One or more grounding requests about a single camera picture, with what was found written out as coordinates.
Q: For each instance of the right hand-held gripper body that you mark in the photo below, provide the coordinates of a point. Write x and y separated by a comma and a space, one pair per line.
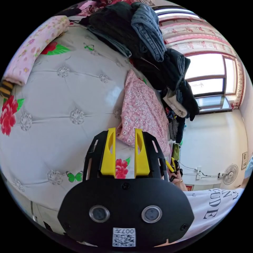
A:
176, 171

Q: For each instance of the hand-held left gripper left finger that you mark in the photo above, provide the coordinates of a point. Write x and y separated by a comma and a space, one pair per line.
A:
110, 158

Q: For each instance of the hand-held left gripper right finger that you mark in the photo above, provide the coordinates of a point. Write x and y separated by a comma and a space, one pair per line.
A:
142, 162

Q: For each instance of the pink floral jacket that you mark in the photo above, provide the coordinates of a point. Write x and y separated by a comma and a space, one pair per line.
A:
142, 110

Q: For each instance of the rolled pink floral blanket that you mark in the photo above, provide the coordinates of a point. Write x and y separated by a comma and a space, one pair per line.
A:
31, 51

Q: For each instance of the pink floral curtain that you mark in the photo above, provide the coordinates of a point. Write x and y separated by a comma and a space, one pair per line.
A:
197, 33

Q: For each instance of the person's right hand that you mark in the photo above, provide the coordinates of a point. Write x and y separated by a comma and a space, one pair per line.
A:
180, 183

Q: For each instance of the person's body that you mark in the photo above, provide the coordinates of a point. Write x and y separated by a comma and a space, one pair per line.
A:
213, 209

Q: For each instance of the white fan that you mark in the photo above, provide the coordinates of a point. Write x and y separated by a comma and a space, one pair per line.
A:
230, 174

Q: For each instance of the window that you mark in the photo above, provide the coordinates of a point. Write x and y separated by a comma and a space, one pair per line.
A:
207, 79

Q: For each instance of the pile of clothes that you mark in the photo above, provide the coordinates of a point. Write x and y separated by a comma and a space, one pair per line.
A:
142, 39

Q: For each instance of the yellow black striped cushion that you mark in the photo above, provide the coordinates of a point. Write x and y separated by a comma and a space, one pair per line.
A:
5, 89

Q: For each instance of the red patterned blanket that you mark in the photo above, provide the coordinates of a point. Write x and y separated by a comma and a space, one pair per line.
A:
110, 6

